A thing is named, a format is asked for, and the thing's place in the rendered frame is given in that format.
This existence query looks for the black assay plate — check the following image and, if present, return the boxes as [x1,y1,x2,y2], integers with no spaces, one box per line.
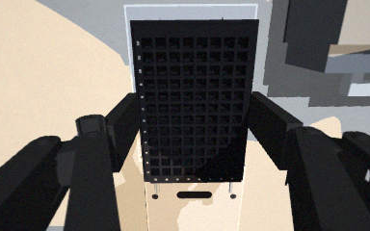
[130,19,259,184]

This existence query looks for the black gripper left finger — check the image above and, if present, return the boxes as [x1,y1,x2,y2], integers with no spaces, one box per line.
[0,92,140,231]

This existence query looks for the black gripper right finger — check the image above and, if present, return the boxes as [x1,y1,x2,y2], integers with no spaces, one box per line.
[248,91,370,231]

